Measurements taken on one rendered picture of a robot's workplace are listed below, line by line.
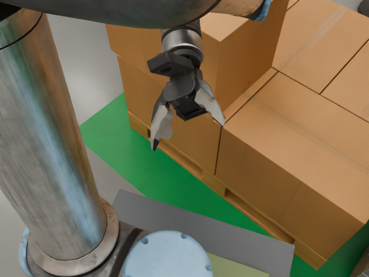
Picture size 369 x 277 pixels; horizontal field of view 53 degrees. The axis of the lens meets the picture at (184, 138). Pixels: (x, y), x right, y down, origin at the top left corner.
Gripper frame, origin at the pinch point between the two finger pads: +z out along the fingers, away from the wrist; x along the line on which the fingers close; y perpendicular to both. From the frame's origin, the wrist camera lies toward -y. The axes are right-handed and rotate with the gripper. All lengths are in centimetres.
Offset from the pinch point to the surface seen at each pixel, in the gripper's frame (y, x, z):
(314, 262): 122, 7, 4
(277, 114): 75, -1, -45
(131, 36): 34, 39, -75
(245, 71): 58, 3, -57
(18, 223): 59, 127, -24
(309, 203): 84, -4, -10
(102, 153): 82, 96, -61
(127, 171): 88, 84, -49
